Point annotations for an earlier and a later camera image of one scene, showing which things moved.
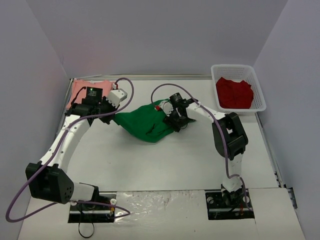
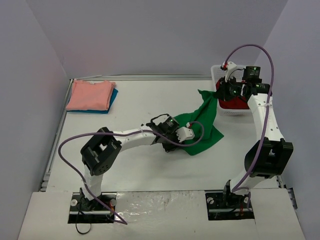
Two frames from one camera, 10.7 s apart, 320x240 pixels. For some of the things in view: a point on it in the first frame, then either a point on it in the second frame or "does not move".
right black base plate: [222, 205] does not move
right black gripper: [173, 121] to [224, 88]
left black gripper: [108, 113] to [169, 145]
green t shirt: [146, 124] to [204, 113]
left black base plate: [93, 213] does not move
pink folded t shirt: [105, 85] does not move
